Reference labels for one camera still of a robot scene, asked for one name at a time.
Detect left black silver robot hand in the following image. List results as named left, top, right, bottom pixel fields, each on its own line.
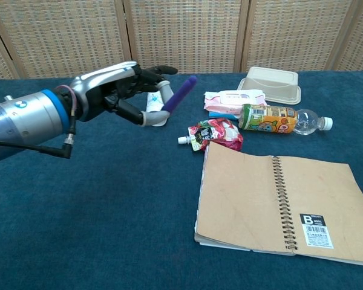
left=59, top=61, right=178, bottom=127

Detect purple plastic cylindrical stick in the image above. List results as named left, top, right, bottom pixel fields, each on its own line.
left=162, top=75, right=198, bottom=113

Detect white floral paper cup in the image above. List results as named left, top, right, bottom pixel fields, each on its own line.
left=146, top=92, right=167, bottom=127

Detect blue carpet table mat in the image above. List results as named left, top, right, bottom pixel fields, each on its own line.
left=0, top=71, right=363, bottom=290

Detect blue tissue pack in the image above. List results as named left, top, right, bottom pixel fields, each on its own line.
left=208, top=110, right=241, bottom=120

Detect red juice spout pouch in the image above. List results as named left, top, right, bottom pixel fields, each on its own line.
left=177, top=118, right=244, bottom=152

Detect pink wet wipes pack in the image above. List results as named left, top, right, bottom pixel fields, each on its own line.
left=203, top=89, right=267, bottom=115

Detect orange label plastic bottle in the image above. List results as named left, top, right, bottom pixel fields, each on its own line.
left=238, top=103, right=334, bottom=136

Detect beige takeaway food box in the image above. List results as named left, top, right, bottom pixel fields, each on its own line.
left=237, top=66, right=302, bottom=105

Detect brown spiral notebook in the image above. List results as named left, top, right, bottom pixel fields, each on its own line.
left=194, top=141, right=363, bottom=268

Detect pink wrist wire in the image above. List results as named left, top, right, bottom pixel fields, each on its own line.
left=54, top=85, right=79, bottom=117

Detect black arm cable with connector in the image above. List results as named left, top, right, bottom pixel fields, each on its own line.
left=0, top=116, right=78, bottom=160

